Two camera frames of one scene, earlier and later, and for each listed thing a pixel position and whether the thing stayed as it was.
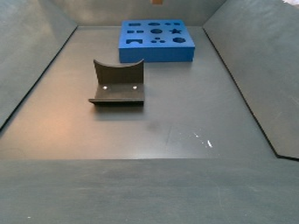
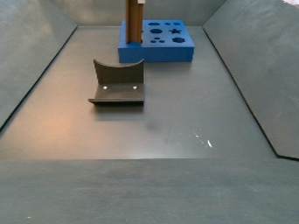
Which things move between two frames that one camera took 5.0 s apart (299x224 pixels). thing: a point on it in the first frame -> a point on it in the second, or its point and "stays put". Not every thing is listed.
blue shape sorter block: x=154 y=40 stays put
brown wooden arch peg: x=157 y=2 -> x=134 y=21
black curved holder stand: x=119 y=84 stays put
